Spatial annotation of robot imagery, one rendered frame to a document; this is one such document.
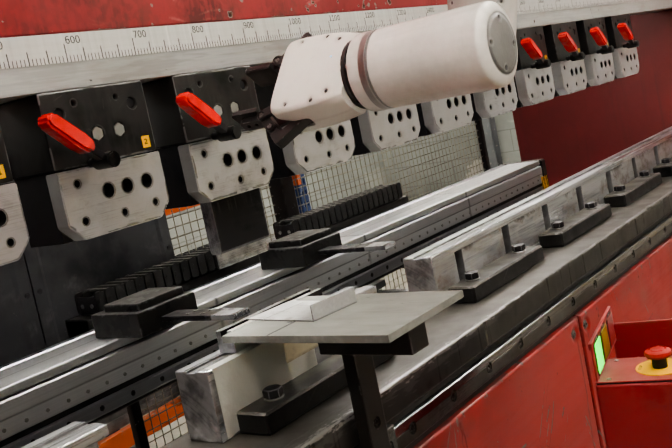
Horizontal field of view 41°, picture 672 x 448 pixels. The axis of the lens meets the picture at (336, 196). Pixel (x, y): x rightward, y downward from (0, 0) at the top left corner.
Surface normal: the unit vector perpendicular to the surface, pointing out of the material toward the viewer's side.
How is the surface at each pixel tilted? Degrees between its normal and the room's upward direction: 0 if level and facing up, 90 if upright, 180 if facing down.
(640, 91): 90
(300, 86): 51
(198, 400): 90
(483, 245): 90
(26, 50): 90
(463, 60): 105
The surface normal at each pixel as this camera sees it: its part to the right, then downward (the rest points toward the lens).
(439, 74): -0.44, 0.58
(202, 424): -0.58, 0.20
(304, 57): -0.55, -0.47
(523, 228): 0.79, -0.10
